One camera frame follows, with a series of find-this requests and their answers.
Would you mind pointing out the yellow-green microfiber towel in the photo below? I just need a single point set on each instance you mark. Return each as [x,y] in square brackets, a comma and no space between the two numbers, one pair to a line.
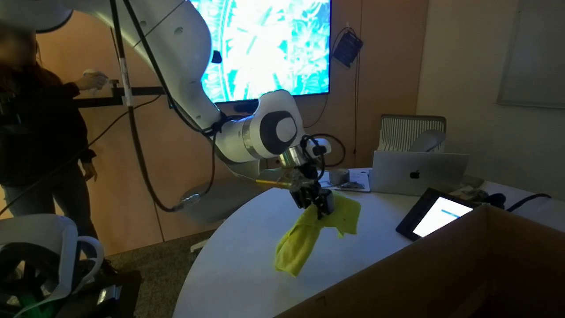
[296,245]

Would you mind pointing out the silver Apple laptop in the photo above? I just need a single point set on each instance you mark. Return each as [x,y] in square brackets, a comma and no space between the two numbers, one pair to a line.
[413,172]

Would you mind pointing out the person in dark clothes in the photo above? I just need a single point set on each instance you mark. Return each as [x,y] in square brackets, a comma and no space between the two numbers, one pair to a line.
[44,155]

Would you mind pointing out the brown cardboard box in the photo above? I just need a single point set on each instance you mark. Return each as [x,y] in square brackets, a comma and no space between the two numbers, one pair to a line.
[487,264]

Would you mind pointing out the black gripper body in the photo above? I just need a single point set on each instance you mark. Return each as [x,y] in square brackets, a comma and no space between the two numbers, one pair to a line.
[305,192]

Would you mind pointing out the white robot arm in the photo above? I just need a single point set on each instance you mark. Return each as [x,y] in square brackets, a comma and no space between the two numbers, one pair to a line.
[268,146]

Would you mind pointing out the black tablet with lit screen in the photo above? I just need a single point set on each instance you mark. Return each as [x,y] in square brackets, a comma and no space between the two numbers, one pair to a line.
[431,213]

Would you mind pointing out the black power adapter on wall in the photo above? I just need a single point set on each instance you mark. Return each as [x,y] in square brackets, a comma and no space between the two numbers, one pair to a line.
[348,47]

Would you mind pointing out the white office chair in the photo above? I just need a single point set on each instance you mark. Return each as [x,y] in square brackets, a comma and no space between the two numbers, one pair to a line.
[58,236]

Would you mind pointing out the wall-mounted television screen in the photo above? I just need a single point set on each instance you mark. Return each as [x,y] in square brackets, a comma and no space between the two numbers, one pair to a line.
[266,45]

